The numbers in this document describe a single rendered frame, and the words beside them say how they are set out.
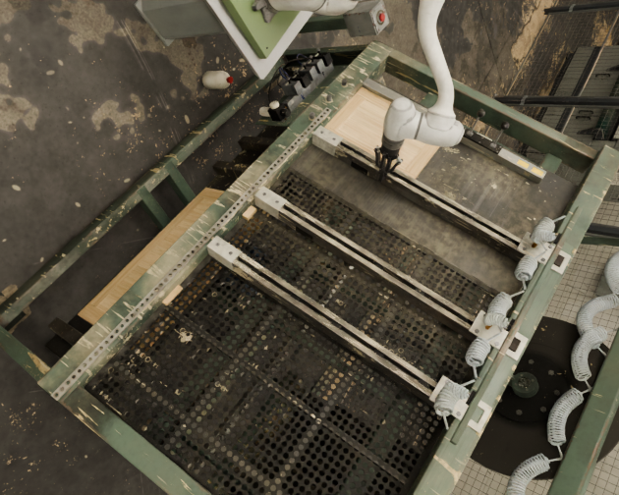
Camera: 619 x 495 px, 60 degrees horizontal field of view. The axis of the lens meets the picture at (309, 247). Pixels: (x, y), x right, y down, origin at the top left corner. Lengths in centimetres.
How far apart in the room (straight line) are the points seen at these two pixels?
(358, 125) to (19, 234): 164
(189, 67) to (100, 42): 50
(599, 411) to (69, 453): 257
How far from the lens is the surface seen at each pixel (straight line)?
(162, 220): 287
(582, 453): 240
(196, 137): 294
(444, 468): 189
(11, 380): 298
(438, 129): 203
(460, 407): 193
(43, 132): 277
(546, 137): 278
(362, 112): 263
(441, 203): 231
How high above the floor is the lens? 258
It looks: 41 degrees down
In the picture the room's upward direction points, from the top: 105 degrees clockwise
